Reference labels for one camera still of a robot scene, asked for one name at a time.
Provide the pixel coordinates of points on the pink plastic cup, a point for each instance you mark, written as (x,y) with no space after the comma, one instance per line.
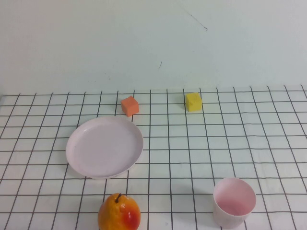
(233,206)

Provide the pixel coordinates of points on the pink round plate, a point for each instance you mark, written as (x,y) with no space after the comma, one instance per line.
(103,148)

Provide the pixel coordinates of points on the orange foam cube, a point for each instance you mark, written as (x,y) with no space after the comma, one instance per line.
(130,106)

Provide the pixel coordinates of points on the yellow foam cube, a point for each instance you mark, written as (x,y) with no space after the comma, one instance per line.
(193,103)

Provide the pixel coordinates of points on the white black grid tablecloth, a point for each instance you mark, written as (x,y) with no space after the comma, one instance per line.
(182,148)

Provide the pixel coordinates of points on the orange red toy pear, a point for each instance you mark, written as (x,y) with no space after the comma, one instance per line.
(115,215)

